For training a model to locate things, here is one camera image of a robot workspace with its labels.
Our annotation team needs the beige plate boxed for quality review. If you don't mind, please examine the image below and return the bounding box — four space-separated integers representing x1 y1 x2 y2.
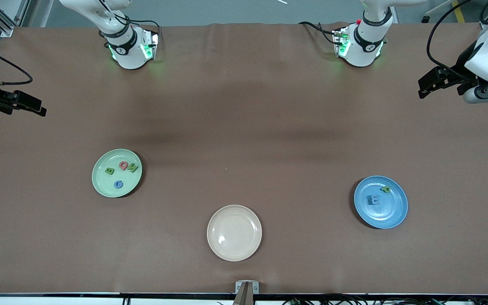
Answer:
207 205 263 262

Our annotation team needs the black left arm base cable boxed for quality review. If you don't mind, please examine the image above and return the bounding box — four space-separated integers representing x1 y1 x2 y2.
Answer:
298 20 338 46

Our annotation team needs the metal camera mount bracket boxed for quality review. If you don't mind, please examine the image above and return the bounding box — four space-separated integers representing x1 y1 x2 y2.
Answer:
233 280 260 305

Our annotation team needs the green plate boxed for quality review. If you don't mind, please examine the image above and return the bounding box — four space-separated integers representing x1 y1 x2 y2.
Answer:
91 148 143 198

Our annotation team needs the black arm base cable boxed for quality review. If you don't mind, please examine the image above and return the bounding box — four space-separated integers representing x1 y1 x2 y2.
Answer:
100 0 162 41
298 20 338 46

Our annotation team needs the blue plate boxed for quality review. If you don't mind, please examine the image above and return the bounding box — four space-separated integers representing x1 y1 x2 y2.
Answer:
353 175 409 230

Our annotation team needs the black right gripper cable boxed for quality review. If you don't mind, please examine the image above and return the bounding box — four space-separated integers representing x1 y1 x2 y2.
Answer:
0 39 33 86

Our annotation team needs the black cable bundle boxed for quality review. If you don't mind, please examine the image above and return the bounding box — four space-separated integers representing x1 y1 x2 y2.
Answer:
282 294 488 305

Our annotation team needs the brown table cover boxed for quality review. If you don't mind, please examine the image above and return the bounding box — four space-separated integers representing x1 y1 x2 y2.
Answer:
0 22 488 296

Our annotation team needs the black right arm base cable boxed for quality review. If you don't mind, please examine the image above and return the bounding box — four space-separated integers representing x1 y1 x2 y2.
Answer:
100 0 162 41

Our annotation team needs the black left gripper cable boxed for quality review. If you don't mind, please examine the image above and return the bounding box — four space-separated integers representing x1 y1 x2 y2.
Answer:
426 0 475 79

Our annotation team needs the office chair base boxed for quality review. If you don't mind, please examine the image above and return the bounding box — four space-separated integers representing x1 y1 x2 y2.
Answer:
422 0 456 22

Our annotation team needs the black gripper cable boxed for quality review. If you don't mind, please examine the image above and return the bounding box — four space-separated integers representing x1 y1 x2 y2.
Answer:
0 39 33 86
426 0 475 79

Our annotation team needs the aluminium frame profile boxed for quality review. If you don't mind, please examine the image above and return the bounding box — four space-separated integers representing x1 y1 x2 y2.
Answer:
0 0 31 38

